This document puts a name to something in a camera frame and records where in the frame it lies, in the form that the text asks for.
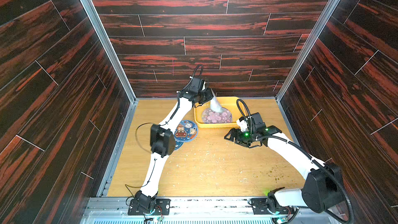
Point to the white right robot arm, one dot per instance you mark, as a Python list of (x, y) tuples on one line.
[(320, 191)]

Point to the aluminium corner post right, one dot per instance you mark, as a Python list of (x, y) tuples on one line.
[(316, 31)]

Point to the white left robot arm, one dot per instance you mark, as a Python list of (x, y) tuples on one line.
[(162, 140)]

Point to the aluminium front rail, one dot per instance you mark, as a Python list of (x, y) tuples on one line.
[(196, 210)]

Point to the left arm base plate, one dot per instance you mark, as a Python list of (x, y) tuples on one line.
[(157, 207)]

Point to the pink flower coaster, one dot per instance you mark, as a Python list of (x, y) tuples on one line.
[(212, 117)]

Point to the blue cartoon animals coaster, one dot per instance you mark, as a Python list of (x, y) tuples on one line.
[(178, 145)]

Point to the aluminium corner post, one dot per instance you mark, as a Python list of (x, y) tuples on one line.
[(316, 31), (109, 49)]

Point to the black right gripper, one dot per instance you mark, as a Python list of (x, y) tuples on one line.
[(241, 135)]

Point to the yellow plastic storage tray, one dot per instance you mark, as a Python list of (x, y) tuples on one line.
[(228, 102)]

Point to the aluminium corner post left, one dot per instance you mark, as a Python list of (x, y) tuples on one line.
[(109, 49)]

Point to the blue red car coaster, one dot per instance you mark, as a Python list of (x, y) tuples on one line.
[(186, 131)]

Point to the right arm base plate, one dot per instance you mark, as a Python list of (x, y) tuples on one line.
[(263, 206)]

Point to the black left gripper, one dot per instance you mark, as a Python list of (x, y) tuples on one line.
[(209, 95)]

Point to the green bunny round coaster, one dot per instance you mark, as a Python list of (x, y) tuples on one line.
[(215, 106)]

